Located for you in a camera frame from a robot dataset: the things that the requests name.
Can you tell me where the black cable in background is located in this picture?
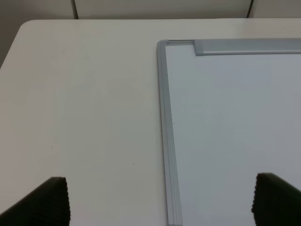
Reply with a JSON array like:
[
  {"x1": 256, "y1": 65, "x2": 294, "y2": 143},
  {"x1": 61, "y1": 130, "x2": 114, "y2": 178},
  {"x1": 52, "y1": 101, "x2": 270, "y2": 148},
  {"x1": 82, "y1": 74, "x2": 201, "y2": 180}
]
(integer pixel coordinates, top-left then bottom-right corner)
[{"x1": 246, "y1": 0, "x2": 254, "y2": 19}]

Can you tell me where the white whiteboard with grey frame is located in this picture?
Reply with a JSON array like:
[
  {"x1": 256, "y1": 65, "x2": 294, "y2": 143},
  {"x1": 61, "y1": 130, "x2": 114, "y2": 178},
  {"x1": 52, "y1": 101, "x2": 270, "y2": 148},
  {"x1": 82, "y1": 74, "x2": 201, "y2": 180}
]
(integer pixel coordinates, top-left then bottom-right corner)
[{"x1": 157, "y1": 40, "x2": 301, "y2": 226}]

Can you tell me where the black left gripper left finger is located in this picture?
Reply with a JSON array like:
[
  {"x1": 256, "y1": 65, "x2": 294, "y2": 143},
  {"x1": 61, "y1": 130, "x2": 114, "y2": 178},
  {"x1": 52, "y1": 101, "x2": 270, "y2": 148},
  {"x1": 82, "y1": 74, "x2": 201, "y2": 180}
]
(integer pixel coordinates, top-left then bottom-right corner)
[{"x1": 0, "y1": 177, "x2": 71, "y2": 226}]

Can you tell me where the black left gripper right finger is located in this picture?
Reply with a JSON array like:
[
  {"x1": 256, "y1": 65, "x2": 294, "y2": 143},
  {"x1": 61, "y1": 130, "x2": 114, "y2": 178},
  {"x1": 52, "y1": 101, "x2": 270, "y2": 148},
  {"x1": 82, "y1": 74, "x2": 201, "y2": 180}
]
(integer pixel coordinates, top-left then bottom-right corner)
[{"x1": 251, "y1": 173, "x2": 301, "y2": 226}]

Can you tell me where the grey whiteboard marker tray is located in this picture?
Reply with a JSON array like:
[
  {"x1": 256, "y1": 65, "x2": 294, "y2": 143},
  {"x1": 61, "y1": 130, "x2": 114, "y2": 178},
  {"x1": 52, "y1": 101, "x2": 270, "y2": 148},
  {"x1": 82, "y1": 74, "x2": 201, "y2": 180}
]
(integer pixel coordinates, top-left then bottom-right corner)
[{"x1": 194, "y1": 39, "x2": 301, "y2": 56}]

